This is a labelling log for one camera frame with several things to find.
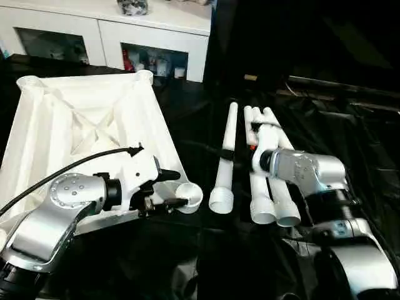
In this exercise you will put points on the white plastic table leg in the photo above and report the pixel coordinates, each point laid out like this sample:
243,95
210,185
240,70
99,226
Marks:
275,128
226,181
286,209
261,200

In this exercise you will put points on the white plastic table top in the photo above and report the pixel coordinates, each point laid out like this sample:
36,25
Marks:
75,125

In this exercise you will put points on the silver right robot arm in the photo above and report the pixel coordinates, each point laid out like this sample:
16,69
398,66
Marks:
325,206

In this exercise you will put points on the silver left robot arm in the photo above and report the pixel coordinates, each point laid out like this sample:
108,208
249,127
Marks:
56,219

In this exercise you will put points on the black plastic mat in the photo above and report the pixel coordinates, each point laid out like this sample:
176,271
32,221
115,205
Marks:
187,269

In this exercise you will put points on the small tan label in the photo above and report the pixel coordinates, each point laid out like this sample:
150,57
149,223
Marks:
250,77

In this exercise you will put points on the red bottle in cabinet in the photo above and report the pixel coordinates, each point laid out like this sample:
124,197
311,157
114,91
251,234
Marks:
129,60

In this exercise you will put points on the long black bar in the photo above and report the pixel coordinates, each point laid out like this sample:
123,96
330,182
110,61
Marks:
350,86

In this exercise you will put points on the white cabinet with glass doors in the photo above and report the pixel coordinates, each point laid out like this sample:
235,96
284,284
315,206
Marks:
94,31

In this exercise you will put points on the grey object on cabinet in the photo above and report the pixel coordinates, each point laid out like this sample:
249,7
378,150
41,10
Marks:
132,6

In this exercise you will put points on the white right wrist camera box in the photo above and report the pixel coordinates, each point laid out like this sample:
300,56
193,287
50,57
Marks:
257,159

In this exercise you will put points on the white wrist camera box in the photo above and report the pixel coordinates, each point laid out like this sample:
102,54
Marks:
139,172
257,159

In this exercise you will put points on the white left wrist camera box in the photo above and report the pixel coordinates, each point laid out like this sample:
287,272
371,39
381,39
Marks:
139,172

